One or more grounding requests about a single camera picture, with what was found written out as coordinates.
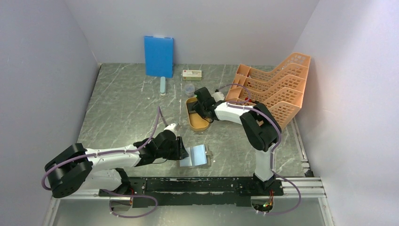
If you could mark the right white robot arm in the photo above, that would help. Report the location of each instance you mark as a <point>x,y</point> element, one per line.
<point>261,129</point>

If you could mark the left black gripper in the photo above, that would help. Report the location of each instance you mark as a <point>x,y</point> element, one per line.
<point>180,151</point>

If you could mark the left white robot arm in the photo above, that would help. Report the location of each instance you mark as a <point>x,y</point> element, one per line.
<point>77,168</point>

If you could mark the yellow oval tray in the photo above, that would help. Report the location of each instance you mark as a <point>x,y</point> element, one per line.
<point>195,121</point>

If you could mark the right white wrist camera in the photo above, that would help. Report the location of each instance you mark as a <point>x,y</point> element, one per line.
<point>218,96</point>

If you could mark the small clear round container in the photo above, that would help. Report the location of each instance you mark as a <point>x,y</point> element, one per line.
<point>189,89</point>

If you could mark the blue board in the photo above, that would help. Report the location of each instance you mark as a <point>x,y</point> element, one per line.
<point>159,53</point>

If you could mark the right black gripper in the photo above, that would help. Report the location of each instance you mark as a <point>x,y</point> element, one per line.
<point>197,107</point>

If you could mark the orange plastic file organizer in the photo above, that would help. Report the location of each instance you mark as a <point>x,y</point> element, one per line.
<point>280,90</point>

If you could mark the beige card holder wallet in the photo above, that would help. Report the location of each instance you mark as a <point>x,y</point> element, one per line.
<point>198,156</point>

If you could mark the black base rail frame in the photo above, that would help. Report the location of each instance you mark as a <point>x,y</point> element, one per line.
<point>196,191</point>

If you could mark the small white red box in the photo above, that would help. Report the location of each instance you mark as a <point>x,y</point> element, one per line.
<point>192,75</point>

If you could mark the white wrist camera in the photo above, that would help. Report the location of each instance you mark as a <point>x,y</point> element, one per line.
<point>173,127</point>
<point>218,96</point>

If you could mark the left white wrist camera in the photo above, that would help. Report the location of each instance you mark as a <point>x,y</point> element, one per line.
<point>173,127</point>

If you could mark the light blue eraser bar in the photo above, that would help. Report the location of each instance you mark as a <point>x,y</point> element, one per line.
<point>162,86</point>

